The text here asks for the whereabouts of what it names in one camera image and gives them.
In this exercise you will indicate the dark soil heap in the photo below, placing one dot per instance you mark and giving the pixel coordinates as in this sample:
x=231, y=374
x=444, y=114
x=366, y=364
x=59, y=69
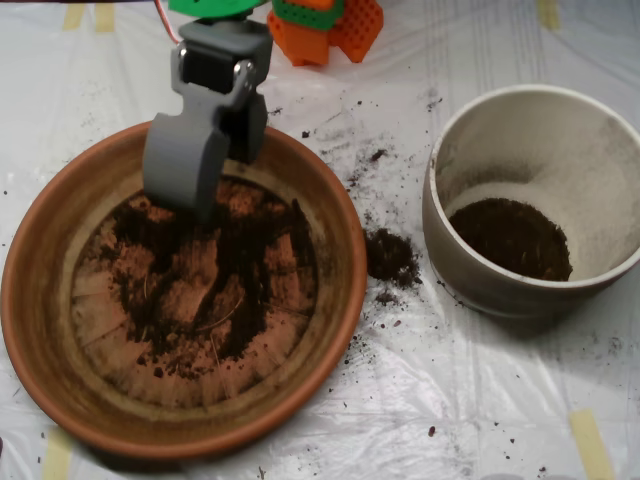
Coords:
x=240, y=260

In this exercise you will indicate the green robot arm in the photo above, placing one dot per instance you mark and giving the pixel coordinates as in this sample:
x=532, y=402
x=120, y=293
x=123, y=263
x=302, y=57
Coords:
x=210, y=6

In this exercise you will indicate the orange green robot base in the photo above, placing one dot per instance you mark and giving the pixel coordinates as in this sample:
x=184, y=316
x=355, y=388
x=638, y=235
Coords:
x=300, y=45

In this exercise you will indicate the spilled soil pile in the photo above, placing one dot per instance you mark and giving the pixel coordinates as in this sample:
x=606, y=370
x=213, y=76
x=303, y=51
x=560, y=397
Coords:
x=392, y=257

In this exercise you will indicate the terracotta clay bowl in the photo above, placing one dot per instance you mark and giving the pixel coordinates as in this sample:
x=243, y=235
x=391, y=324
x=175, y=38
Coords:
x=40, y=350

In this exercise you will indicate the white ceramic pot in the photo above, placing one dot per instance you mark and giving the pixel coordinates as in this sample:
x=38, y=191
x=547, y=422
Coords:
x=500, y=295

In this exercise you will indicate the beige masking tape strip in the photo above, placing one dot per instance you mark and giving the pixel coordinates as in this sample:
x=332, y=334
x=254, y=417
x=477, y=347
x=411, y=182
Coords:
x=548, y=14
x=57, y=457
x=105, y=19
x=73, y=17
x=592, y=445

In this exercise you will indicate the clear plastic cover sheet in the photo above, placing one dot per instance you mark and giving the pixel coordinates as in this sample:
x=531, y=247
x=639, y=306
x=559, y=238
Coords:
x=450, y=375

